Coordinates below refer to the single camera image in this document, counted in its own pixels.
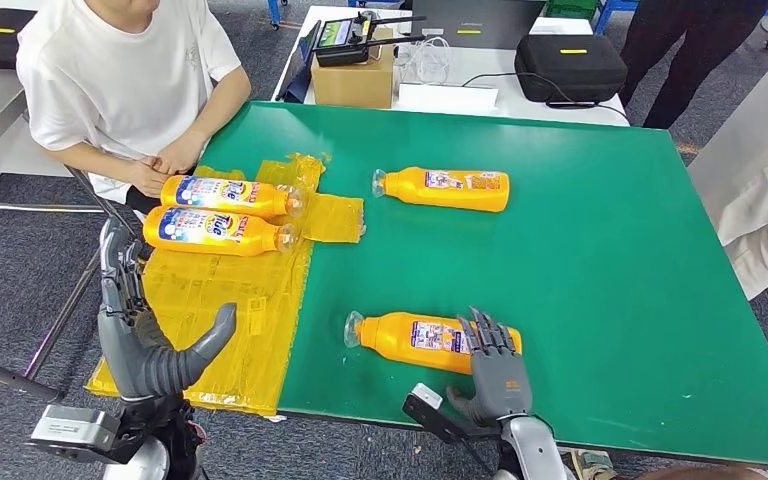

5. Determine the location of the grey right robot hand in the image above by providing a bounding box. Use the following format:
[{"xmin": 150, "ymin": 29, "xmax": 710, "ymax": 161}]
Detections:
[{"xmin": 445, "ymin": 306, "xmax": 534, "ymax": 429}]

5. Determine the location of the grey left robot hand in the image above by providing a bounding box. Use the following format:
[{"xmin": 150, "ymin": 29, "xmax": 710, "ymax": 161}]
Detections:
[{"xmin": 97, "ymin": 218, "xmax": 238, "ymax": 402}]

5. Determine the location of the orange detergent bottle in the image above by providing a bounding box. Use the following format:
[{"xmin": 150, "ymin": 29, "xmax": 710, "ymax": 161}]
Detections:
[
  {"xmin": 142, "ymin": 205, "xmax": 298, "ymax": 258},
  {"xmin": 371, "ymin": 166, "xmax": 511, "ymax": 214},
  {"xmin": 344, "ymin": 311, "xmax": 523, "ymax": 376},
  {"xmin": 159, "ymin": 174, "xmax": 306, "ymax": 220}
]

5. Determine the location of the yellow taped sheet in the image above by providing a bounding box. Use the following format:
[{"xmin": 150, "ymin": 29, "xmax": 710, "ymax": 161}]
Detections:
[{"xmin": 85, "ymin": 153, "xmax": 367, "ymax": 417}]

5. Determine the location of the grey metal floor bar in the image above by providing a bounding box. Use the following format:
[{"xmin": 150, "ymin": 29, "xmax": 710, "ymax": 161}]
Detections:
[{"xmin": 0, "ymin": 349, "xmax": 62, "ymax": 405}]

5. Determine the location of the white table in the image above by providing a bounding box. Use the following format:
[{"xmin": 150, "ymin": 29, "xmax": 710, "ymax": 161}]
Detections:
[{"xmin": 271, "ymin": 5, "xmax": 630, "ymax": 127}]

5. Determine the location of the white flat box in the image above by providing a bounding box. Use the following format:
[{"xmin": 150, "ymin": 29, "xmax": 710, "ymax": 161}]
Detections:
[{"xmin": 397, "ymin": 82, "xmax": 499, "ymax": 115}]

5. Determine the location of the seated person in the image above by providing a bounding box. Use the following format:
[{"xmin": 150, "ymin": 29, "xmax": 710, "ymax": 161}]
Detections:
[{"xmin": 16, "ymin": 0, "xmax": 253, "ymax": 213}]

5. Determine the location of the black carrying case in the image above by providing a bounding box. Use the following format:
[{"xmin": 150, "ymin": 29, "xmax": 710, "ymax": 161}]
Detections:
[{"xmin": 515, "ymin": 33, "xmax": 629, "ymax": 106}]

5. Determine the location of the grey table with metal legs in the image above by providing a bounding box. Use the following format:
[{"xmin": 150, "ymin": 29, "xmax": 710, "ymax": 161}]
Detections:
[{"xmin": 687, "ymin": 33, "xmax": 768, "ymax": 362}]

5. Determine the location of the dark blue tablet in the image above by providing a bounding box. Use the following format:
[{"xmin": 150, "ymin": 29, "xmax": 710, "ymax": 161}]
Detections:
[{"xmin": 276, "ymin": 19, "xmax": 324, "ymax": 104}]

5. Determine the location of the brown cardboard box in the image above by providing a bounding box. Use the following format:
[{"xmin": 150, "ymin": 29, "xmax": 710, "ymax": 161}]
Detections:
[{"xmin": 311, "ymin": 27, "xmax": 397, "ymax": 110}]

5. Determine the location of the dark grey flat case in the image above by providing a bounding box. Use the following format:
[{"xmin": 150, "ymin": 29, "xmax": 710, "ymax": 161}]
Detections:
[{"xmin": 412, "ymin": 0, "xmax": 548, "ymax": 51}]

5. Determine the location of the black remote controller with antennas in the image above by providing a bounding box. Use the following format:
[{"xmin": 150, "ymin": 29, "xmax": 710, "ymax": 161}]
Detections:
[{"xmin": 314, "ymin": 11, "xmax": 428, "ymax": 68}]

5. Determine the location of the green plastic crate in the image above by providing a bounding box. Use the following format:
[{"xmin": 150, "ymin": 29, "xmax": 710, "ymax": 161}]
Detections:
[{"xmin": 546, "ymin": 0, "xmax": 599, "ymax": 20}]

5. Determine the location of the blue steel rack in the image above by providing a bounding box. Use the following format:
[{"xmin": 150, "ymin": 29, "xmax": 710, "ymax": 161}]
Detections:
[{"xmin": 592, "ymin": 0, "xmax": 768, "ymax": 51}]

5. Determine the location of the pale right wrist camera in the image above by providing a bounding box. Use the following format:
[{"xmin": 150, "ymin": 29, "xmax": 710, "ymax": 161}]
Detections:
[{"xmin": 402, "ymin": 382, "xmax": 501, "ymax": 445}]

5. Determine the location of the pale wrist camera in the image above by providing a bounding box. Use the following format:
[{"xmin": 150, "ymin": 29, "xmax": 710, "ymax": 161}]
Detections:
[
  {"xmin": 402, "ymin": 382, "xmax": 501, "ymax": 445},
  {"xmin": 29, "ymin": 405, "xmax": 124, "ymax": 465}
]

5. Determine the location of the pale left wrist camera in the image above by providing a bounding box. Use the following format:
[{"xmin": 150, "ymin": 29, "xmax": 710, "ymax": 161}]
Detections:
[{"xmin": 29, "ymin": 405, "xmax": 124, "ymax": 465}]

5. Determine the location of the black cable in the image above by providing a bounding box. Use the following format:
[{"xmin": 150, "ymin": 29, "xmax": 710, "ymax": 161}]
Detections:
[{"xmin": 462, "ymin": 71, "xmax": 630, "ymax": 124}]

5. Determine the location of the white coiled cable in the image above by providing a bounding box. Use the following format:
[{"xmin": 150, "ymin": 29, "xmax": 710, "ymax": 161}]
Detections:
[{"xmin": 395, "ymin": 36, "xmax": 453, "ymax": 86}]

